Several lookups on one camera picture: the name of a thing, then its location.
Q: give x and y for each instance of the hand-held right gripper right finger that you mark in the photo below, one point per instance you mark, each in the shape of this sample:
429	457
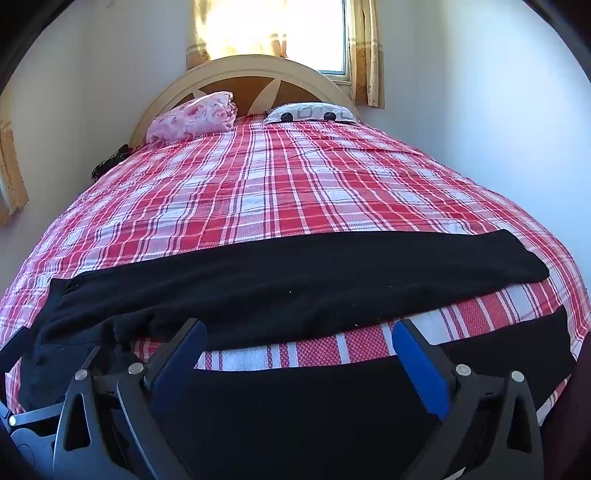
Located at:
420	364

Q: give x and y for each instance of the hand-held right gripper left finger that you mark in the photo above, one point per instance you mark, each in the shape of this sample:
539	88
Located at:
180	364

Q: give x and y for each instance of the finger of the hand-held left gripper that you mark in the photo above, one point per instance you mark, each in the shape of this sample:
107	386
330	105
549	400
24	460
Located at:
14	344
27	417

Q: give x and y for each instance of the black pants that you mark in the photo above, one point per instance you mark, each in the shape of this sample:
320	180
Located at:
286	286

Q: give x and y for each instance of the yellow side window curtain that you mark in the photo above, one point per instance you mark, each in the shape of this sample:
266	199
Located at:
11	175

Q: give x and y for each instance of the red plaid bed sheet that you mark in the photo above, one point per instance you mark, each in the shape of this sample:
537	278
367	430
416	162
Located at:
277	184

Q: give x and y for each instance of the dark cloth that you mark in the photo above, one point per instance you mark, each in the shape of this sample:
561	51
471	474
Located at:
111	161

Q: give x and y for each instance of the pink floral pillow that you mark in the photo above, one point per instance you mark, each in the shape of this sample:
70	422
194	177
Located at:
194	117

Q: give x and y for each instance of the white patterned pillow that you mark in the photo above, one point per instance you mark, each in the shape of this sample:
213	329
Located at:
309	113

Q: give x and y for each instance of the cream wooden headboard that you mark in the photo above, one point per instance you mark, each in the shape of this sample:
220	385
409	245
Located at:
240	67

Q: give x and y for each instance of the narrow yellow curtain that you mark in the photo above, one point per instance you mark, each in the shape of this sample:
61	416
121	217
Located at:
367	50

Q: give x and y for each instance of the wide yellow curtain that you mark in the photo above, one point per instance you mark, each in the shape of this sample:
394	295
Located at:
203	37

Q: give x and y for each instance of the window behind headboard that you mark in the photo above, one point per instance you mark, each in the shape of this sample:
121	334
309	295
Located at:
323	37

